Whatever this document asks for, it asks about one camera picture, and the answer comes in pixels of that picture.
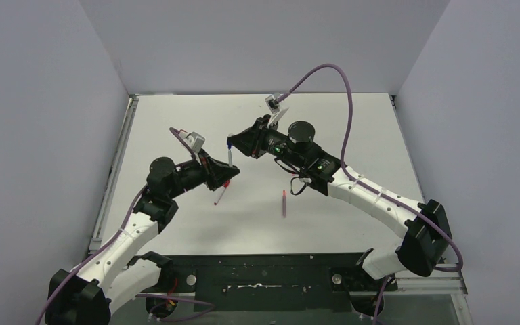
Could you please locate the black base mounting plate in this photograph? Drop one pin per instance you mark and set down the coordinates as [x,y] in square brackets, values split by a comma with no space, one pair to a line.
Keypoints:
[289,282]

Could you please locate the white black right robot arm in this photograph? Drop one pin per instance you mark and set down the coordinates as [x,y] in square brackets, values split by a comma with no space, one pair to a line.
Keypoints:
[422,227]

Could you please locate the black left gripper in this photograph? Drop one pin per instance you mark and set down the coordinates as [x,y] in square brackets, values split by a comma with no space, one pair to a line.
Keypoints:
[208,168]

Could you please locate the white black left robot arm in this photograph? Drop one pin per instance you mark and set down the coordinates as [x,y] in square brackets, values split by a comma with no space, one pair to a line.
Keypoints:
[94,289]

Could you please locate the aluminium frame rail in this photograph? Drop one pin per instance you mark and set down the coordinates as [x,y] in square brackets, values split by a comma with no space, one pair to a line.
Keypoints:
[426,287]

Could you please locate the pink marker pen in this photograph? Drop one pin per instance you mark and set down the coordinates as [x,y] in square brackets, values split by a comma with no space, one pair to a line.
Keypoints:
[283,204]

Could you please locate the left side aluminium rail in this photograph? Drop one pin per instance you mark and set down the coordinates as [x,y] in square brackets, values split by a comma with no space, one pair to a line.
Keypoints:
[96,238]

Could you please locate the white red marker pen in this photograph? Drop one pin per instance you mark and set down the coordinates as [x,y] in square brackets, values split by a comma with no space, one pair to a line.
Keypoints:
[220,195]

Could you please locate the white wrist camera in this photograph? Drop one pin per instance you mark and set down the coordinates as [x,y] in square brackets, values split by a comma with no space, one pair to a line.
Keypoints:
[277,109]
[195,141]

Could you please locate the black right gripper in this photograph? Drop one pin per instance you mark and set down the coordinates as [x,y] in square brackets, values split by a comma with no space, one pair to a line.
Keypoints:
[251,142]

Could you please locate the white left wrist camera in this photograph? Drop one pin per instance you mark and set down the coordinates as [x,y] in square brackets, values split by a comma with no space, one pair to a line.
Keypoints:
[195,141]

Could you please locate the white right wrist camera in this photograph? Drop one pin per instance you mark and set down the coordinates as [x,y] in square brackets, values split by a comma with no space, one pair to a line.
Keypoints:
[277,109]

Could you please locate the white blue marker pen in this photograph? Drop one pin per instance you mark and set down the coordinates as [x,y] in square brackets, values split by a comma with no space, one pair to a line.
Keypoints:
[230,159]

